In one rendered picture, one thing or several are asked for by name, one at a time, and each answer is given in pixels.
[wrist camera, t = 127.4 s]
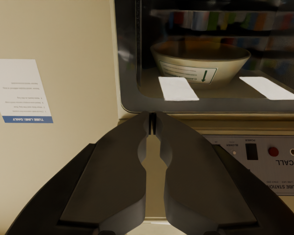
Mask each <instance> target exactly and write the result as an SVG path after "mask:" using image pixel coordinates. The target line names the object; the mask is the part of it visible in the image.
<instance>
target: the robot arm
mask: <svg viewBox="0 0 294 235"><path fill-rule="evenodd" d="M151 122H152V127H153V135H156V137H157V138H158V139H159V140H160V142H161V145H160V158H161V159H162V160H163V161H164V162H165V164H166V165H167V167H168V168H167V169H166V176H165V186H164V196H163V198H164V206H165V213H166V219H167V221H168V222H169V223H170V224H171V225H172V226H174V227H175V228H177V229H178V230H180V231H182V232H183V233H185V234H187V235H294V213H293V211H292V210H291V209H290V208H289V207H288V206H287V205H286V204H285V202H284V201H283V200H282V199H281V198H280V197H279V196H278V195H277V194H276V193H275V192H274V191H273V190H271V189H270V188H269V187H268V186H267V185H266V184H265V183H264V182H262V181H261V180H260V179H259V178H258V177H256V176H255V175H254V174H253V173H252V172H251V171H249V170H248V169H247V168H246V167H245V166H244V165H242V164H241V163H240V162H239V161H238V160H236V159H235V158H234V157H233V156H232V155H231V154H229V153H228V152H227V151H226V150H225V149H224V148H223V147H222V146H220V145H213V144H212V143H210V142H209V141H208V140H207V139H206V138H205V137H204V136H202V135H201V134H200V133H198V132H197V131H195V130H194V129H192V128H191V127H189V126H187V125H186V124H184V123H182V122H180V121H178V120H177V119H175V118H173V117H171V116H169V115H168V114H166V113H164V112H162V111H155V112H148V111H143V112H141V113H140V114H138V115H136V116H134V117H132V118H131V119H129V120H127V121H125V122H123V123H121V124H120V125H118V126H116V127H115V128H113V129H112V130H110V131H109V132H107V133H106V134H105V135H104V136H103V137H101V138H100V139H99V140H98V141H97V142H96V143H95V144H92V143H89V144H88V145H87V146H86V147H85V148H84V149H83V150H82V151H81V152H79V153H78V154H77V155H76V156H75V157H74V158H73V159H72V160H71V161H70V162H69V163H67V164H66V165H65V166H64V167H63V168H62V169H61V170H60V171H59V172H58V173H56V174H55V175H54V176H53V177H52V178H51V179H50V180H49V181H48V182H47V183H46V184H44V185H43V186H42V187H41V188H40V189H39V191H38V192H37V193H36V194H35V195H34V196H33V197H32V198H31V199H30V200H29V202H28V203H27V204H26V205H25V207H24V208H23V209H22V210H21V211H20V213H19V214H18V215H17V217H16V218H15V220H14V221H13V223H12V224H11V226H10V227H9V229H8V230H7V232H6V233H5V235H125V234H127V233H128V232H130V231H131V230H133V229H135V228H136V227H138V226H139V225H140V224H142V222H143V221H144V219H145V210H146V176H147V173H146V170H145V168H144V167H143V166H142V164H141V163H142V161H143V160H144V159H145V158H146V153H147V137H148V136H149V135H151Z"/></svg>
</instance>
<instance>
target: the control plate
mask: <svg viewBox="0 0 294 235"><path fill-rule="evenodd" d="M202 136H204V137H205V138H206V139H207V140H208V141H209V142H210V143H212V144H213V145H220V146H222V147H223V148H224V149H225V150H226V151H227V152H228V153H229V154H231V153H230V151H231V150H235V151H236V155H235V156H233V157H234V158H235V159H236V160H238V161H239V162H240V163H241V164H242V165H244V166H245V167H246V168H247V169H248V170H249V171H251V172H252V173H253V174H254V175H255V176H256V177H258V178H259V179H260V180H261V181H262V182H264V183H265V184H266V185H267V186H268V187H269V188H270V189H271V190H273V191H274V192H275V193H276V194H277V195H278V196H294V156H293V155H291V154H290V152H289V151H290V149H294V135H202ZM245 144H256V146H257V153H258V160H247V154H246V146H245ZM271 147H275V148H277V149H278V151H279V154H278V156H276V157H272V156H271V155H270V154H269V153H268V150H269V148H271Z"/></svg>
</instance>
